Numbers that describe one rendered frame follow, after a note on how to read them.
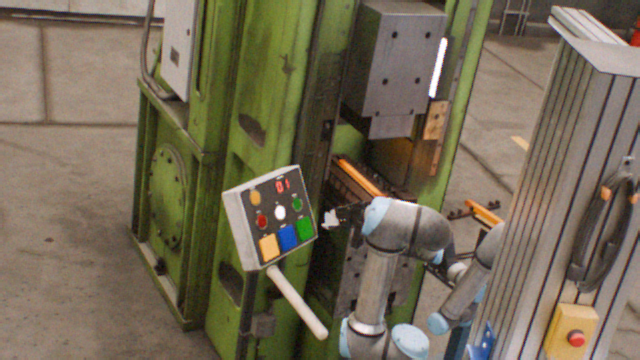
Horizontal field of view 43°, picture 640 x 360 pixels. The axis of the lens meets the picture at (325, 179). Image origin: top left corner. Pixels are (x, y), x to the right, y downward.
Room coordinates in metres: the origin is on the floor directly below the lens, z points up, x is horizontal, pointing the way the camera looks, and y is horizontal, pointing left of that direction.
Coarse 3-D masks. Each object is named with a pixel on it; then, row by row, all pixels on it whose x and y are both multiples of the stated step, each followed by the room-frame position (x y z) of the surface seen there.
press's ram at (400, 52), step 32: (384, 0) 3.04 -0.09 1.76; (416, 0) 3.13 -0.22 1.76; (384, 32) 2.85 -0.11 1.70; (416, 32) 2.92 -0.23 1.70; (352, 64) 2.93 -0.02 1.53; (384, 64) 2.86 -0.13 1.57; (416, 64) 2.94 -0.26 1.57; (352, 96) 2.90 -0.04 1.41; (384, 96) 2.88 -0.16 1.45; (416, 96) 2.96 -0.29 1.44
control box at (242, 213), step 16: (272, 176) 2.54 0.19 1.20; (288, 176) 2.60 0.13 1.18; (240, 192) 2.39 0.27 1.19; (272, 192) 2.51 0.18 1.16; (288, 192) 2.57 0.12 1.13; (304, 192) 2.63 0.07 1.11; (240, 208) 2.37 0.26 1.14; (256, 208) 2.41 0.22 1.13; (272, 208) 2.47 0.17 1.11; (288, 208) 2.54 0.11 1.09; (304, 208) 2.60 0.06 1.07; (240, 224) 2.37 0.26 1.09; (256, 224) 2.38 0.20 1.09; (272, 224) 2.44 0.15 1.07; (288, 224) 2.50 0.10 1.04; (240, 240) 2.36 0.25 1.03; (256, 240) 2.35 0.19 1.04; (304, 240) 2.53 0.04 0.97; (240, 256) 2.36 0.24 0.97; (256, 256) 2.32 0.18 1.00
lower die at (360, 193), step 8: (352, 160) 3.26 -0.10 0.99; (336, 168) 3.15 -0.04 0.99; (344, 168) 3.14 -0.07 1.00; (360, 168) 3.19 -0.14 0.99; (328, 176) 3.08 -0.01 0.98; (336, 176) 3.07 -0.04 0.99; (344, 176) 3.09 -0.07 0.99; (352, 176) 3.08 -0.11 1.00; (368, 176) 3.12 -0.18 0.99; (336, 184) 3.02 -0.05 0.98; (352, 184) 3.02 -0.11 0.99; (360, 184) 3.02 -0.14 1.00; (376, 184) 3.06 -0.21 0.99; (336, 192) 2.98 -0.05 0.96; (344, 192) 2.96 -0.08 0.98; (360, 192) 2.96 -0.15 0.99; (368, 192) 2.96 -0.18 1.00; (384, 192) 3.00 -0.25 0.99; (352, 200) 2.90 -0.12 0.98; (360, 200) 2.91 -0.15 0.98; (368, 200) 2.91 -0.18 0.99
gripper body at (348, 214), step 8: (336, 208) 2.45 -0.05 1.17; (344, 208) 2.43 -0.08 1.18; (352, 208) 2.45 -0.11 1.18; (360, 208) 2.42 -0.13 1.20; (336, 216) 2.45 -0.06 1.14; (344, 216) 2.44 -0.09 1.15; (352, 216) 2.44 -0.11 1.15; (360, 216) 2.42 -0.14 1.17; (344, 224) 2.43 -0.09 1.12; (352, 224) 2.42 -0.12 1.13
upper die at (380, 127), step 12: (348, 108) 3.00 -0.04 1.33; (348, 120) 2.99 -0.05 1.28; (360, 120) 2.92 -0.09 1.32; (372, 120) 2.86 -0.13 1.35; (384, 120) 2.89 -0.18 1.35; (396, 120) 2.92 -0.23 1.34; (408, 120) 2.95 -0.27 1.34; (360, 132) 2.91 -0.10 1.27; (372, 132) 2.87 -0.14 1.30; (384, 132) 2.90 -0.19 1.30; (396, 132) 2.93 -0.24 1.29; (408, 132) 2.96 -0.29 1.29
